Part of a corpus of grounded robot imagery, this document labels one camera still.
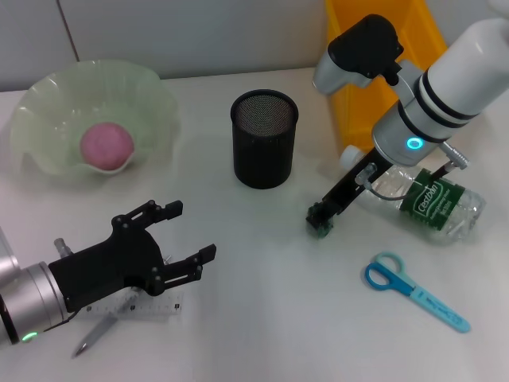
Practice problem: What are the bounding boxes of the left gripper cable with plug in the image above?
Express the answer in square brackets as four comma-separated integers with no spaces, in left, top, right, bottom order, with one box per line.
[53,237,76,259]

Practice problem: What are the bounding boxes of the clear plastic ruler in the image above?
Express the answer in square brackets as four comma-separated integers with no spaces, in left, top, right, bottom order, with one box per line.
[77,288,186,323]

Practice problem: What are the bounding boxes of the yellow plastic storage bin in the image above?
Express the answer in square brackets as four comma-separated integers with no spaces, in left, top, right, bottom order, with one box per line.
[324,0,450,160]

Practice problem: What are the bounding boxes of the black mesh pen holder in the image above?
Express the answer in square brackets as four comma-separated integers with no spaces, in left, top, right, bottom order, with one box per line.
[229,90,300,190]

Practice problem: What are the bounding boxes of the gripper cable with plug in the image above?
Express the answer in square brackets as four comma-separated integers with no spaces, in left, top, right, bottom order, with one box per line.
[53,237,76,259]
[356,142,472,200]

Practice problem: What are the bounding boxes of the pale green wavy fruit plate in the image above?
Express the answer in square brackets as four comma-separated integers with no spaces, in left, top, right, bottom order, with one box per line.
[10,59,180,178]

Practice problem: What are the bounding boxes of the blue scissors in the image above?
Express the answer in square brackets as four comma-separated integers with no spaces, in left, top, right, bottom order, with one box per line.
[364,251,472,334]

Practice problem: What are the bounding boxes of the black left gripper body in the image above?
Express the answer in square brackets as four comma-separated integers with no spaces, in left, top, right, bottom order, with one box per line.
[48,212,164,314]

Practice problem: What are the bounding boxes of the silver ballpoint pen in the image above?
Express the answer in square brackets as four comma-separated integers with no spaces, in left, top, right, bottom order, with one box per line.
[71,254,173,358]

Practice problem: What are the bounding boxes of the clear water bottle green label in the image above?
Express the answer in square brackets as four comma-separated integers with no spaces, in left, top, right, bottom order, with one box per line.
[340,145,487,244]

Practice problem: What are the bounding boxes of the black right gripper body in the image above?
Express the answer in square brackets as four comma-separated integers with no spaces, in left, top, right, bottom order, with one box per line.
[324,149,394,216]

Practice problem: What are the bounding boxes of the right gripper cable with plug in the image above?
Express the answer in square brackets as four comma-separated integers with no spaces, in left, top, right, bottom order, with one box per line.
[356,142,472,200]

